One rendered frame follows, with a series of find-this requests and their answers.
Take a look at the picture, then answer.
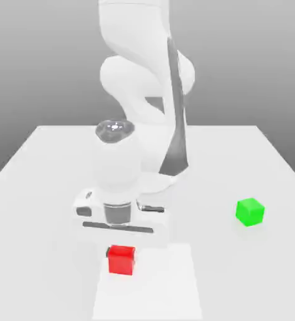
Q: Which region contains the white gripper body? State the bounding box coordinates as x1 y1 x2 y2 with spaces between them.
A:
74 217 170 248

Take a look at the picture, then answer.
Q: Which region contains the small red cube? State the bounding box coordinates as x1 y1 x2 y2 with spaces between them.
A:
106 245 137 276

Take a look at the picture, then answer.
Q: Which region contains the small green cube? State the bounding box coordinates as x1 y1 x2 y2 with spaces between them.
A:
235 197 266 228

